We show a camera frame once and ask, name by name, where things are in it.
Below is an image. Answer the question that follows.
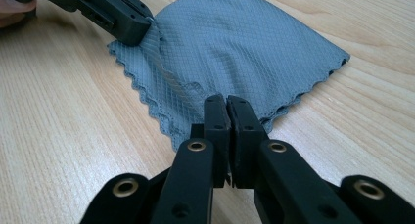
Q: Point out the grey cloth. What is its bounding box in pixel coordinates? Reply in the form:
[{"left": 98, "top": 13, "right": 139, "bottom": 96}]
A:
[{"left": 107, "top": 0, "right": 352, "bottom": 153}]

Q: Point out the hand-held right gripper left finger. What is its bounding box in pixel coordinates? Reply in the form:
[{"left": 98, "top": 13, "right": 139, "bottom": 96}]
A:
[{"left": 150, "top": 93, "right": 234, "bottom": 224}]

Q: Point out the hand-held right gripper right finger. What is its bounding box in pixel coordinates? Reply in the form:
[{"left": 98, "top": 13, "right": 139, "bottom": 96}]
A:
[{"left": 226, "top": 94, "right": 364, "bottom": 224}]

